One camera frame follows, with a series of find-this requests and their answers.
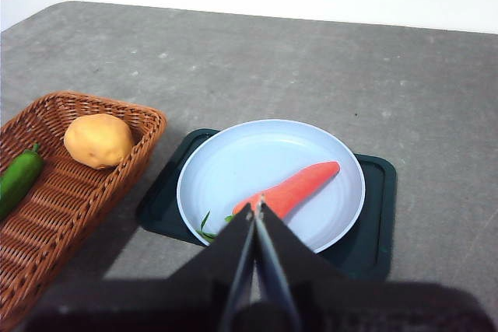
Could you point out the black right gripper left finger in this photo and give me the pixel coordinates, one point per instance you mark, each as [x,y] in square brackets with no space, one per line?
[186,297]

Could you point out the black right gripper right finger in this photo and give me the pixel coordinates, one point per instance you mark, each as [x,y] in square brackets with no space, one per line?
[330,301]

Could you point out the orange carrot with green leaves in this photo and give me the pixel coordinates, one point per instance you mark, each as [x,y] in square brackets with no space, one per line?
[295,188]

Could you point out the dark green cutting board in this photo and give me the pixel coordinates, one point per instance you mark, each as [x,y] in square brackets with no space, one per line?
[373,223]

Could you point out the brown wicker basket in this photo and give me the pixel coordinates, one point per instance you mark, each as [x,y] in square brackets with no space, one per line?
[78,207]

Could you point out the light blue round plate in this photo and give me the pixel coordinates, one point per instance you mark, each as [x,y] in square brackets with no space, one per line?
[249,157]

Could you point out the yellow potato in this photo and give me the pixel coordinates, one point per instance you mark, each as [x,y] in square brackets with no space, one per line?
[99,141]

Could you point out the green pepper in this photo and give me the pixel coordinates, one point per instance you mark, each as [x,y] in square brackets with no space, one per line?
[19,180]

